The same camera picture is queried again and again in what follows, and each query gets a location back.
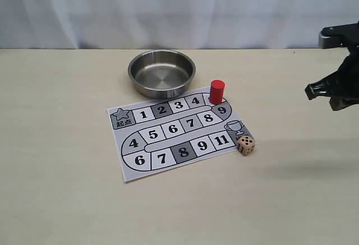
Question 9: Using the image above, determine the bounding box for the paper number game board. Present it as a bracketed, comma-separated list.
[107, 87, 254, 182]

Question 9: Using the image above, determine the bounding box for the stainless steel round bowl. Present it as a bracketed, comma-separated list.
[127, 49, 196, 99]

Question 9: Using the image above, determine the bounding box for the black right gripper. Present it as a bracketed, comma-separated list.
[305, 42, 358, 111]

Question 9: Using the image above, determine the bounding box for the red cylinder game piece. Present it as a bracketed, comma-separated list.
[209, 80, 225, 105]

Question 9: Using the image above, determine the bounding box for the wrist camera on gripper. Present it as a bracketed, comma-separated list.
[318, 22, 358, 49]

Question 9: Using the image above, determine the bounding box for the beige wooden die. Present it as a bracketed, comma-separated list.
[237, 135, 255, 156]

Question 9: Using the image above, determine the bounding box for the white backdrop curtain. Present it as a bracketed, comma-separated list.
[1, 0, 358, 49]

